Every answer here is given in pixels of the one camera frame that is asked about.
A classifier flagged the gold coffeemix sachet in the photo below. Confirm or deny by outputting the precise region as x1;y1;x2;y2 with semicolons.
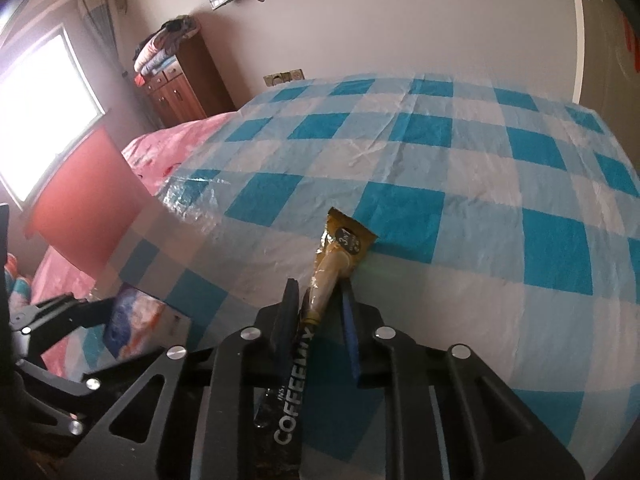
254;208;376;479

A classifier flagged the orange plastic basin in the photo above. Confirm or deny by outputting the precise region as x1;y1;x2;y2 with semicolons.
24;127;154;278

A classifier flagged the pink love you bedspread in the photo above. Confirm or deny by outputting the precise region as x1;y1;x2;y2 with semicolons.
32;112;234;379

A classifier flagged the blue white checkered tablecloth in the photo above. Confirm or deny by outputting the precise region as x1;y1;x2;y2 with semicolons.
96;74;639;478

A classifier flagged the bright window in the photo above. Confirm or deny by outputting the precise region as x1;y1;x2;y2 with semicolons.
1;26;105;210

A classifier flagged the brown wooden cabinet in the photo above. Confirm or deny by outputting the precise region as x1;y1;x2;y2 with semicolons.
140;32;236;128

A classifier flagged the folded blankets pile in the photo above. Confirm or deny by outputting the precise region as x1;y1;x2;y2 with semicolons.
134;15;200;76

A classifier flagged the grey window curtain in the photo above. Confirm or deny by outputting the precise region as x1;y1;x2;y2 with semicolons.
77;0;162;129

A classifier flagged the white door with red decal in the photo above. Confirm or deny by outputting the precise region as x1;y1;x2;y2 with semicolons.
569;0;640;126

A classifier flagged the wall power socket strip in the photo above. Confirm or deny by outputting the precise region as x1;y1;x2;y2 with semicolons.
264;68;305;87

